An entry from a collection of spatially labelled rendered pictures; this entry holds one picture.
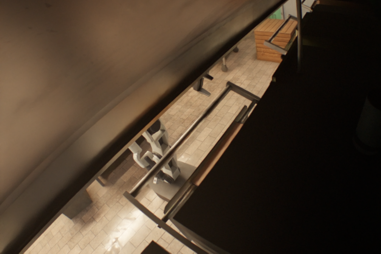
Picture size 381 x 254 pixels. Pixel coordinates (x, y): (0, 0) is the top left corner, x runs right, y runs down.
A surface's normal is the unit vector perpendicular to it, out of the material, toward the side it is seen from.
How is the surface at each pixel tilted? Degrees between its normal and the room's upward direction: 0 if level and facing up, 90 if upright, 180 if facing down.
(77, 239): 0
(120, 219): 0
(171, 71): 100
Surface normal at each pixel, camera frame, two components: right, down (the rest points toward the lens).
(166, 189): -0.25, -0.76
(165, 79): 0.80, 0.36
